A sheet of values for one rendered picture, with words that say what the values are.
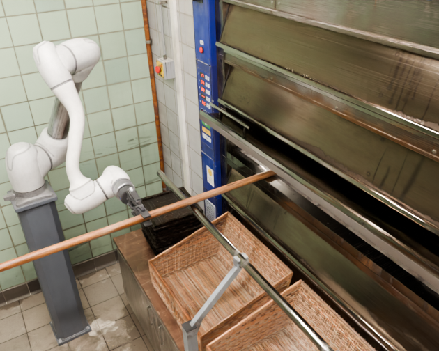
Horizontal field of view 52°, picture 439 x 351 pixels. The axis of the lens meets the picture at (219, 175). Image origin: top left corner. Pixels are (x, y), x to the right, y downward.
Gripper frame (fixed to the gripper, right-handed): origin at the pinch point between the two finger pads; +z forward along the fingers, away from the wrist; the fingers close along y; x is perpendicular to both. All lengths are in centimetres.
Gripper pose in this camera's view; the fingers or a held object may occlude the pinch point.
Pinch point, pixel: (144, 216)
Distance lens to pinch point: 180.0
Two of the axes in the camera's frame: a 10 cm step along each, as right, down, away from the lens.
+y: 0.3, 8.6, 5.1
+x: -8.6, 2.8, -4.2
